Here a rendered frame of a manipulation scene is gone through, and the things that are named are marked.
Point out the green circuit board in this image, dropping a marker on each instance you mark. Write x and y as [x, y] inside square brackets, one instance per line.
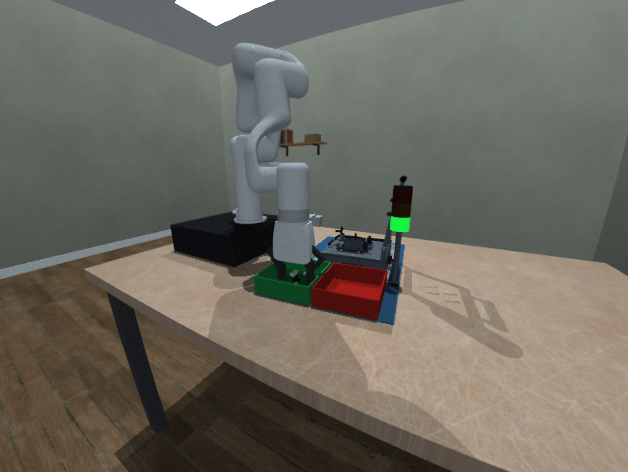
[296, 277]

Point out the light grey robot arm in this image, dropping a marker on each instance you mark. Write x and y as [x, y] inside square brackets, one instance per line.
[273, 82]

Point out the red open-top bin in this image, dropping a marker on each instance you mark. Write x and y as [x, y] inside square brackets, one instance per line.
[333, 291]

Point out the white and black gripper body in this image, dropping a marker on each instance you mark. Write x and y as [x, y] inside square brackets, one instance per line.
[293, 242]

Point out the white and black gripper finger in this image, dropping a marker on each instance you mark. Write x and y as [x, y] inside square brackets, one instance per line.
[281, 273]
[311, 266]

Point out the green bin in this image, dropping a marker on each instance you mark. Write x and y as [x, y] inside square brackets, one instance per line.
[266, 283]

